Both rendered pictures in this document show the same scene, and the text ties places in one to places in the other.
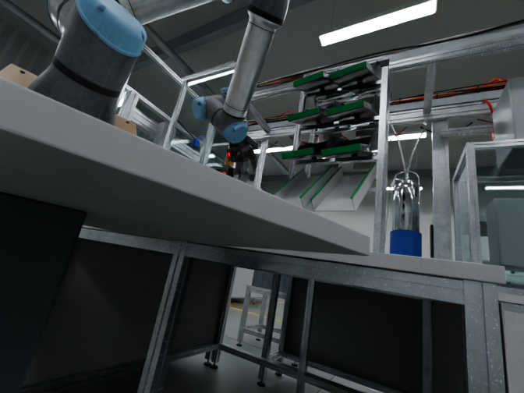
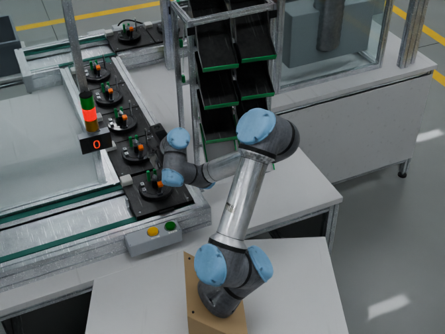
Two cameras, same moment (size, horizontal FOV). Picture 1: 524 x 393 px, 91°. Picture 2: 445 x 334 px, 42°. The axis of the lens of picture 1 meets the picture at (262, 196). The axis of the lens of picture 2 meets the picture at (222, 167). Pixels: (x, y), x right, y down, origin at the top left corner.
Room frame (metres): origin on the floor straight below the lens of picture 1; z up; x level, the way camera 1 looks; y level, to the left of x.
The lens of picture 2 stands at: (-0.23, 1.34, 2.55)
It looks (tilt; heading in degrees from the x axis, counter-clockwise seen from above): 40 degrees down; 306
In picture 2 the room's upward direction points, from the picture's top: 1 degrees counter-clockwise
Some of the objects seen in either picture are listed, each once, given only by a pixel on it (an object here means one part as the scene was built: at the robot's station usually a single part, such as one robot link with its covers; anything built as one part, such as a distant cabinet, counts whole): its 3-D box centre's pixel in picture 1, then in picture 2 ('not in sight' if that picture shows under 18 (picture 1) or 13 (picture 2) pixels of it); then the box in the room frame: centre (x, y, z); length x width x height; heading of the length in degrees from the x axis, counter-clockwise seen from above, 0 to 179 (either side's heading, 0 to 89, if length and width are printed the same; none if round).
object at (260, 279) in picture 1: (284, 281); not in sight; (3.11, -0.43, 0.73); 0.62 x 0.42 x 0.23; 59
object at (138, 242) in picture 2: not in sight; (153, 237); (0.89, 0.27, 0.93); 0.21 x 0.07 x 0.06; 59
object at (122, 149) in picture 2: not in sight; (136, 146); (1.25, -0.04, 1.01); 0.24 x 0.24 x 0.13; 59
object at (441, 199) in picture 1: (440, 181); not in sight; (1.56, -1.15, 1.56); 0.09 x 0.04 x 1.39; 59
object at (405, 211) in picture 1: (405, 200); not in sight; (1.41, -0.83, 1.32); 0.14 x 0.14 x 0.38
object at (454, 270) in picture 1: (276, 262); (128, 152); (1.42, -0.14, 0.85); 1.50 x 1.41 x 0.03; 59
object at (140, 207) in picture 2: not in sight; (156, 191); (1.03, 0.09, 0.96); 0.24 x 0.24 x 0.02; 59
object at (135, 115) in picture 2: not in sight; (121, 117); (1.46, -0.17, 1.01); 0.24 x 0.24 x 0.13; 59
